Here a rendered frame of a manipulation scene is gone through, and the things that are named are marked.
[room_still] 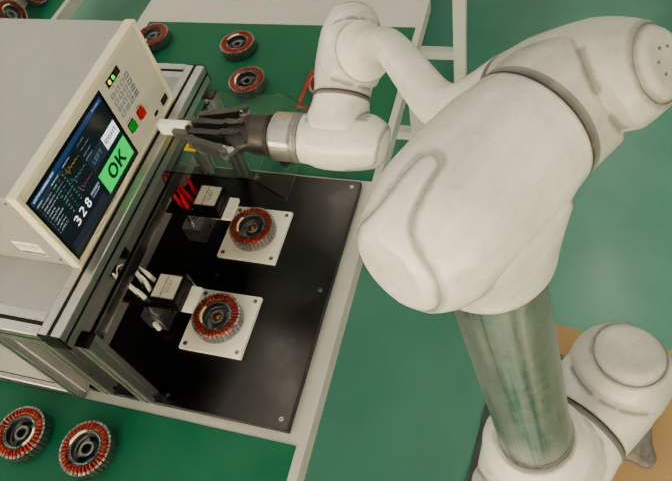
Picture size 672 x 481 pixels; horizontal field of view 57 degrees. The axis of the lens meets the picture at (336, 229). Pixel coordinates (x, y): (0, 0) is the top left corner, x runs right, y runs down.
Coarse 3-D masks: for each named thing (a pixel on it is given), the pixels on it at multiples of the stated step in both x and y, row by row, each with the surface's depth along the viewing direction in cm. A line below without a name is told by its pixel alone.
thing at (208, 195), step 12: (180, 192) 149; (204, 192) 144; (216, 192) 144; (228, 192) 146; (180, 204) 146; (192, 204) 143; (204, 204) 142; (216, 204) 142; (228, 204) 146; (204, 216) 145; (216, 216) 143; (228, 216) 144
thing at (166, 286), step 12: (144, 276) 136; (156, 276) 136; (168, 276) 132; (180, 276) 132; (144, 288) 134; (156, 288) 131; (168, 288) 130; (180, 288) 130; (192, 288) 134; (132, 300) 133; (156, 300) 130; (168, 300) 129; (180, 300) 131; (192, 300) 133; (192, 312) 132
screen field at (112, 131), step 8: (112, 120) 116; (112, 128) 116; (104, 136) 114; (112, 136) 117; (104, 144) 115; (96, 152) 113; (104, 152) 115; (88, 160) 111; (96, 160) 113; (96, 168) 113
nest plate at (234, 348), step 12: (240, 300) 142; (252, 300) 142; (228, 312) 141; (252, 312) 140; (252, 324) 138; (192, 336) 139; (240, 336) 137; (180, 348) 139; (192, 348) 137; (204, 348) 137; (216, 348) 136; (228, 348) 136; (240, 348) 135
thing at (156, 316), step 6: (144, 312) 140; (156, 312) 139; (162, 312) 139; (168, 312) 141; (174, 312) 144; (144, 318) 140; (150, 318) 139; (156, 318) 138; (162, 318) 139; (168, 318) 141; (150, 324) 142; (162, 324) 140; (168, 324) 142
